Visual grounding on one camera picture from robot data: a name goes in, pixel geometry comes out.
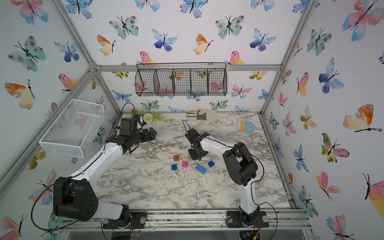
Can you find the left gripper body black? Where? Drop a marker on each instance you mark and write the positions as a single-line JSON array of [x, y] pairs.
[[143, 136]]

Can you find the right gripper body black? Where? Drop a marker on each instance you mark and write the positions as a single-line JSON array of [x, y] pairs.
[[193, 154]]

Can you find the pink lego brick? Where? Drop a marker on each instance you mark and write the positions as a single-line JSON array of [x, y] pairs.
[[185, 164]]

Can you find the long blue lego brick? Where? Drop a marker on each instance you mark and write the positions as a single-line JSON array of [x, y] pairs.
[[201, 170]]

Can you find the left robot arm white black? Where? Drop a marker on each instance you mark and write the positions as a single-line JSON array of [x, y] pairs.
[[74, 196]]

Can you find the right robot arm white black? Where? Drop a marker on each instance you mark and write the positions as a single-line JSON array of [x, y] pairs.
[[241, 165]]

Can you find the potted plant white pot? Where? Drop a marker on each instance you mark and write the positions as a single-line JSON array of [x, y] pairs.
[[147, 117]]

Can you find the work glove beige grey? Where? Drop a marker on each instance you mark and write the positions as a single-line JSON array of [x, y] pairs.
[[202, 115]]

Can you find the white mesh basket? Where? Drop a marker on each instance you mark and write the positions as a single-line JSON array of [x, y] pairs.
[[72, 130]]

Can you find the blue hand brush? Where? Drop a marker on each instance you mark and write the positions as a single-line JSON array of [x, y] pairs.
[[248, 127]]

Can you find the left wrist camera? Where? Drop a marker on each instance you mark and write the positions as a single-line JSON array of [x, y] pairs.
[[131, 125]]

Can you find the black wire basket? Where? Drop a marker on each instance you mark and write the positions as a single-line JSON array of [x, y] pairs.
[[181, 79]]

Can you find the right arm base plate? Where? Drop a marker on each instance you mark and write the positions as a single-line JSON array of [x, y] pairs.
[[247, 220]]

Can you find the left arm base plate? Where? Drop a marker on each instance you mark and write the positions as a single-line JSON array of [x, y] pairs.
[[128, 220]]

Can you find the aluminium rail front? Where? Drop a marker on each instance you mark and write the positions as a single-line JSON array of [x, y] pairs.
[[218, 219]]

